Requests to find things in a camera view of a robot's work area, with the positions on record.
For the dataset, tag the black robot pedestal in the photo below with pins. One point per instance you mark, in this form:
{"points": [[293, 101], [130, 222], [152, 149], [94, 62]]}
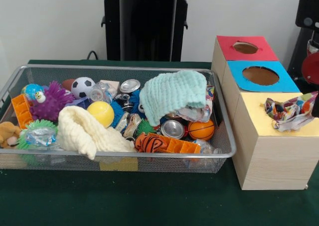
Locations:
{"points": [[149, 32]]}

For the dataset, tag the dark green side table cloth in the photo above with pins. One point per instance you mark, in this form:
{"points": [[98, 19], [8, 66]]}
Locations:
{"points": [[305, 86]]}

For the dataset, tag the orange basketball toy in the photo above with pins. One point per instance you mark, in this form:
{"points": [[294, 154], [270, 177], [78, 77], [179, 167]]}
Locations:
{"points": [[200, 130]]}

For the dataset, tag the orange plastic grid tray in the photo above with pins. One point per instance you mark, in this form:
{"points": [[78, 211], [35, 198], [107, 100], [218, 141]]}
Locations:
{"points": [[184, 146]]}

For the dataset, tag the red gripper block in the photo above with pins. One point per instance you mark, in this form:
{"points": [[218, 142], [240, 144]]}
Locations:
{"points": [[311, 69]]}

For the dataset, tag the yellow ball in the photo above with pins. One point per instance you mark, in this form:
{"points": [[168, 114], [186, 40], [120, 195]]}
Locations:
{"points": [[99, 112]]}

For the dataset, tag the green spiky ball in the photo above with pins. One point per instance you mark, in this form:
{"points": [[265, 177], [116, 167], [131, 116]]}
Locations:
{"points": [[31, 126]]}

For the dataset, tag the wooden box with three holes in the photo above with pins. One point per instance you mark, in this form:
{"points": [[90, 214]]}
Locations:
{"points": [[274, 161]]}

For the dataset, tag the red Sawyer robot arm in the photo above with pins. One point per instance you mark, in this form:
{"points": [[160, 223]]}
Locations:
{"points": [[309, 12]]}

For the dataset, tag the multicolour dotted cloth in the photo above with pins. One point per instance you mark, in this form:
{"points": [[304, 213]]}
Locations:
{"points": [[306, 100], [291, 122]]}

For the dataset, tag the shallow clear mesh bin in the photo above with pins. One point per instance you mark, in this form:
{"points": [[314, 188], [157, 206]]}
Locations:
{"points": [[162, 165]]}

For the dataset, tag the orange tiger plush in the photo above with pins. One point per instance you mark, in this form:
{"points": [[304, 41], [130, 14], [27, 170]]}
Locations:
{"points": [[149, 142]]}

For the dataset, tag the purple spiky toy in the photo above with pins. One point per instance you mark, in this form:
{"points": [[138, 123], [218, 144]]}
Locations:
{"points": [[52, 104]]}

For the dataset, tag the mint green knitted cloth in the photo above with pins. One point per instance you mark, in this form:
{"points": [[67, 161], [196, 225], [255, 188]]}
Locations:
{"points": [[172, 91]]}

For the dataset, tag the cream knitted cloth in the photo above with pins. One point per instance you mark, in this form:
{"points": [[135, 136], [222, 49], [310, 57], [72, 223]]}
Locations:
{"points": [[74, 131]]}

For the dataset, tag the black and white soccer ball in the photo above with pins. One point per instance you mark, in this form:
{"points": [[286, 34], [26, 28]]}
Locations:
{"points": [[83, 87]]}

